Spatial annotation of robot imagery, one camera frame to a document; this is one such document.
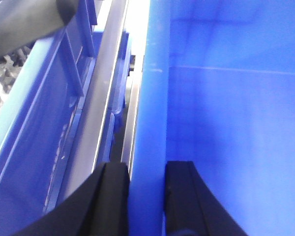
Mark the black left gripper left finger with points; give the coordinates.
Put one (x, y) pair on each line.
(99, 207)

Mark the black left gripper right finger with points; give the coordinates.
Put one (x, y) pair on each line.
(190, 207)

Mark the blue plastic bin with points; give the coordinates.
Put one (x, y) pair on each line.
(218, 89)

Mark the blue bin lower left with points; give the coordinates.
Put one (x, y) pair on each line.
(37, 120)

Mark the black robot arm sleeve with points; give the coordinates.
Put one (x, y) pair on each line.
(24, 21)

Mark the dark metal divider rail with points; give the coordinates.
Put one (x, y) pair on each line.
(99, 113)

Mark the stainless steel shelf rail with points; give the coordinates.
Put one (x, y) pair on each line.
(127, 154)

